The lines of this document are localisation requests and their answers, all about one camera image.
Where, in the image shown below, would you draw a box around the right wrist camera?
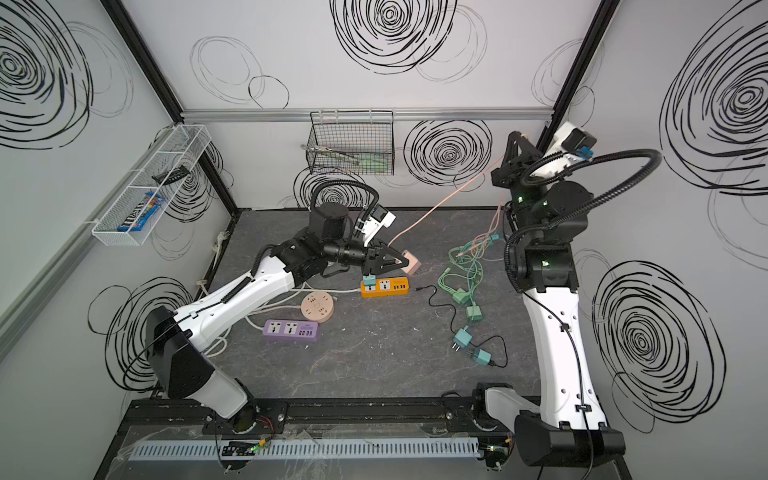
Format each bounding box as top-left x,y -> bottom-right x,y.
531,121 -> 597,179

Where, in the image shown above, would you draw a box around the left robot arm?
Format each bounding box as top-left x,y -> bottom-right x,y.
141,202 -> 409,423

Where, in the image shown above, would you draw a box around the purple power strip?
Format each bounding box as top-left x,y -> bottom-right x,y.
262,319 -> 318,342

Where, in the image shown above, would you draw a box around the orange power strip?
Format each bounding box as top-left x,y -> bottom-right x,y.
361,277 -> 410,299

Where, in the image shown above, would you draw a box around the teal charger with white cable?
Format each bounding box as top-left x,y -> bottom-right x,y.
362,275 -> 377,288

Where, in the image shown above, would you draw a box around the round pink power strip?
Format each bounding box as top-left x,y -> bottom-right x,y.
300,291 -> 335,324

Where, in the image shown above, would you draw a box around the aluminium wall rail left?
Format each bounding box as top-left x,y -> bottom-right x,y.
1,123 -> 180,361

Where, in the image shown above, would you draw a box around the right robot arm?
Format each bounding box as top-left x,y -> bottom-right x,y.
475,128 -> 626,472

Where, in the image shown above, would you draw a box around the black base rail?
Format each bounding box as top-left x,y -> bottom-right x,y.
118,393 -> 510,438

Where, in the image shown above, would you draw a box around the pink charger plug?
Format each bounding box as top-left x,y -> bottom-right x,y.
401,250 -> 421,277

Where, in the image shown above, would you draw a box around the aluminium wall rail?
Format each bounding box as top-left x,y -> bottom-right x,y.
1,123 -> 180,361
181,106 -> 554,123

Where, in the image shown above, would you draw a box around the metal tongs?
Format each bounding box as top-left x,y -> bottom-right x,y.
300,144 -> 360,165

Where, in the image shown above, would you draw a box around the black wire basket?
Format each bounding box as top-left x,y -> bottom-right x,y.
303,118 -> 395,175

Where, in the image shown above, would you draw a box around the green plug adapter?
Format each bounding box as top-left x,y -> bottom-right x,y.
466,305 -> 483,323

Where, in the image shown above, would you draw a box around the aluminium wall rail back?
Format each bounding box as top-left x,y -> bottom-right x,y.
181,106 -> 554,123

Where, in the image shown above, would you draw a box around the black thin cable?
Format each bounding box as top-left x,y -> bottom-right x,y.
415,284 -> 510,370

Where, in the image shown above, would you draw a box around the white wire shelf basket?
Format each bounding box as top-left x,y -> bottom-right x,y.
91,124 -> 211,247

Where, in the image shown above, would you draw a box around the white power cords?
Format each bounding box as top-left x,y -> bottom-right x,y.
197,230 -> 364,361

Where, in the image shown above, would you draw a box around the blue candy pack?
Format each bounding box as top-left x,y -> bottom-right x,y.
117,192 -> 165,232

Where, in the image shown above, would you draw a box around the white slotted cable duct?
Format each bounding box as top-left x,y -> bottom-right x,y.
128,437 -> 481,461

